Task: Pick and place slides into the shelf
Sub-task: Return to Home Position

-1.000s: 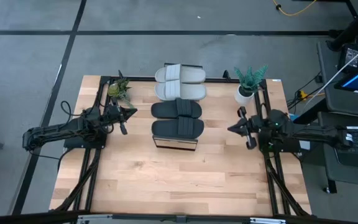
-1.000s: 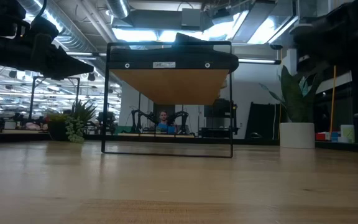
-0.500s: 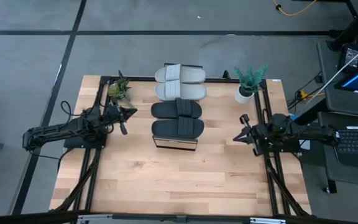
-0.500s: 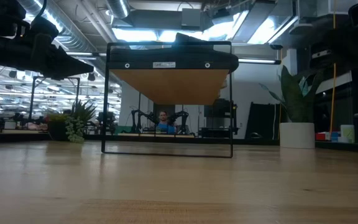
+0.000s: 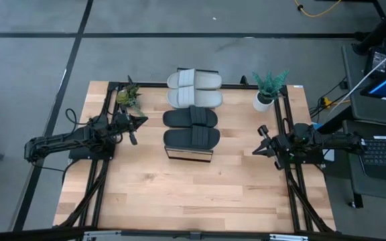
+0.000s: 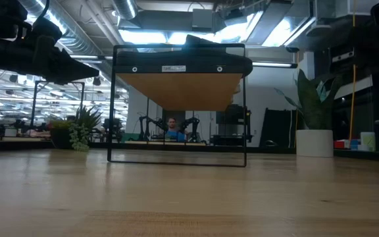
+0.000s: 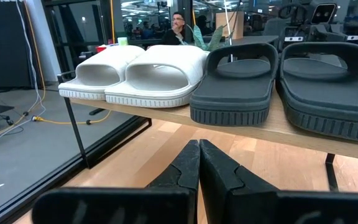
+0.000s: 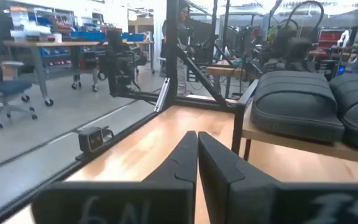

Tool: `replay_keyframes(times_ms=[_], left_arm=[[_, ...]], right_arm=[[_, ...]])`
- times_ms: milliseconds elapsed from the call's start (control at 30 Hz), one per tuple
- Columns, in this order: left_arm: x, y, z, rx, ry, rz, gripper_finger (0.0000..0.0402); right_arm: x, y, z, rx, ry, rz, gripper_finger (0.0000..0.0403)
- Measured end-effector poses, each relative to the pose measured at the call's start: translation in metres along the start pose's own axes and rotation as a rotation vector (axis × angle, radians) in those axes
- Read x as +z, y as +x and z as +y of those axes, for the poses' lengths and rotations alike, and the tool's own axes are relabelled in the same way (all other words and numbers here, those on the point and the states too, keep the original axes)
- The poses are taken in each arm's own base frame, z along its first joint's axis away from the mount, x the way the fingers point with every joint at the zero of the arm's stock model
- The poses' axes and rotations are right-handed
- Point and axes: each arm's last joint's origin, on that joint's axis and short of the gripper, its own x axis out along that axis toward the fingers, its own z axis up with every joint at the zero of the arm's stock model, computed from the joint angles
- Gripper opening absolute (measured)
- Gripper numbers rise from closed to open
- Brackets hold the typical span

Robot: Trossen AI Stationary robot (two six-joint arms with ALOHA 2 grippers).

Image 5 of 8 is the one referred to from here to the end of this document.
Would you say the snake plant in white pot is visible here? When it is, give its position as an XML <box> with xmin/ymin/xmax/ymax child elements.
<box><xmin>251</xmin><ymin>68</ymin><xmax>290</xmax><ymax>113</ymax></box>

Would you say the white cable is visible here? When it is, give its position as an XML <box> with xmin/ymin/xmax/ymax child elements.
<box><xmin>326</xmin><ymin>39</ymin><xmax>386</xmax><ymax>122</ymax></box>

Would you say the yellow cable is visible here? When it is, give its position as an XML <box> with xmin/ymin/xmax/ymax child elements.
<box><xmin>293</xmin><ymin>0</ymin><xmax>343</xmax><ymax>19</ymax></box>

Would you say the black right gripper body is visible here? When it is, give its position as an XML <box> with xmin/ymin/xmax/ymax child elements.
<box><xmin>258</xmin><ymin>125</ymin><xmax>293</xmax><ymax>170</ymax></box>

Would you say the black frame wooden shelf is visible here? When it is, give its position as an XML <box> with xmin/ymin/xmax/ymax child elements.
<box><xmin>164</xmin><ymin>68</ymin><xmax>220</xmax><ymax>164</ymax></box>

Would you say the silver metal bracket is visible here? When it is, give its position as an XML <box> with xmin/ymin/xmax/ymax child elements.
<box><xmin>82</xmin><ymin>230</ymin><xmax>122</xmax><ymax>241</ymax></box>
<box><xmin>269</xmin><ymin>233</ymin><xmax>310</xmax><ymax>241</ymax></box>

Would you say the black slide sandal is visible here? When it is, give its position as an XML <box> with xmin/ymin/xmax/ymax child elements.
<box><xmin>162</xmin><ymin>124</ymin><xmax>221</xmax><ymax>151</ymax></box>
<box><xmin>162</xmin><ymin>105</ymin><xmax>219</xmax><ymax>129</ymax></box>

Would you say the grey desk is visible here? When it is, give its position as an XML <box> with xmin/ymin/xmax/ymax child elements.
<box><xmin>341</xmin><ymin>43</ymin><xmax>386</xmax><ymax>209</ymax></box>

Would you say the black floor cable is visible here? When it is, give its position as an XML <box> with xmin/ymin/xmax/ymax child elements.
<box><xmin>308</xmin><ymin>76</ymin><xmax>348</xmax><ymax>118</ymax></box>

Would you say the black power adapter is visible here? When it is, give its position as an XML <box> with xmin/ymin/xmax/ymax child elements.
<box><xmin>363</xmin><ymin>46</ymin><xmax>386</xmax><ymax>79</ymax></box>

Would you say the small spiky green plant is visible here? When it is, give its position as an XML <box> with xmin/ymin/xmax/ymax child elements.
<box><xmin>115</xmin><ymin>83</ymin><xmax>145</xmax><ymax>117</ymax></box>

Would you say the grey slide sandal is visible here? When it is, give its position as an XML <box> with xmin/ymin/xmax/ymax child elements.
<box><xmin>166</xmin><ymin>68</ymin><xmax>223</xmax><ymax>91</ymax></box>
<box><xmin>166</xmin><ymin>86</ymin><xmax>224</xmax><ymax>110</ymax></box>

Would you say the black aluminium rig frame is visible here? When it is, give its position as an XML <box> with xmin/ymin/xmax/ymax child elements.
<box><xmin>0</xmin><ymin>80</ymin><xmax>386</xmax><ymax>241</ymax></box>

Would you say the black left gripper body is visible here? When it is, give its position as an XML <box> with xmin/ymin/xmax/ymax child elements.
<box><xmin>112</xmin><ymin>112</ymin><xmax>139</xmax><ymax>146</ymax></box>

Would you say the black metal stand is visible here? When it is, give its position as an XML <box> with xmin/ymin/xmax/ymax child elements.
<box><xmin>351</xmin><ymin>0</ymin><xmax>386</xmax><ymax>56</ymax></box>

